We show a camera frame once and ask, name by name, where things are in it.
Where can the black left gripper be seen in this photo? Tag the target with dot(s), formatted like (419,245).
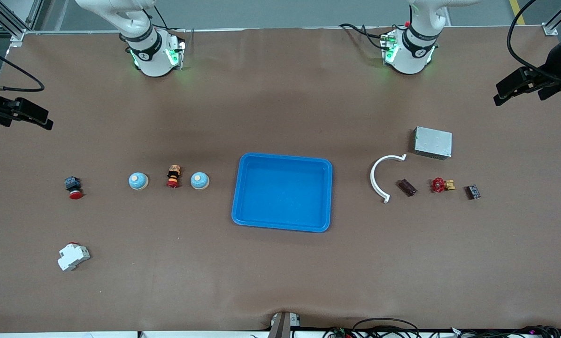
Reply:
(555,61)

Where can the black terminal block component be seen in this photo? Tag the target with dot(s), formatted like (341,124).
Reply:
(472,192)

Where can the blue dome bell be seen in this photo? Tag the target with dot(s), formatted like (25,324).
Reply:
(138,181)
(199,180)

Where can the brown electrolytic capacitor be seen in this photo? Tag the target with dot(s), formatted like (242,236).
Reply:
(407,187)

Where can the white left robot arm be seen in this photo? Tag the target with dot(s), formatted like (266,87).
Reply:
(409,58)

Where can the blue plastic tray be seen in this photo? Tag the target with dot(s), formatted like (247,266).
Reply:
(280,192)

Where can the red push button black body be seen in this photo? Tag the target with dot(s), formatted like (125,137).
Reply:
(73,187)

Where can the grey metal box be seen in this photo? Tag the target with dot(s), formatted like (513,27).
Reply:
(433,143)

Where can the white circuit breaker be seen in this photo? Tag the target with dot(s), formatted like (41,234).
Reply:
(73,256)

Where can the red orange emergency stop button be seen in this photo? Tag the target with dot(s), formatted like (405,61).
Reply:
(173,176)

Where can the white curved plastic strip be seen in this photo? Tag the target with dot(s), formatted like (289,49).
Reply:
(372,178)

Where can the brown table mat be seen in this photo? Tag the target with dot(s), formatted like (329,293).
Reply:
(280,272)

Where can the grey metal bracket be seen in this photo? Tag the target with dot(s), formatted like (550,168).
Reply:
(282,328)

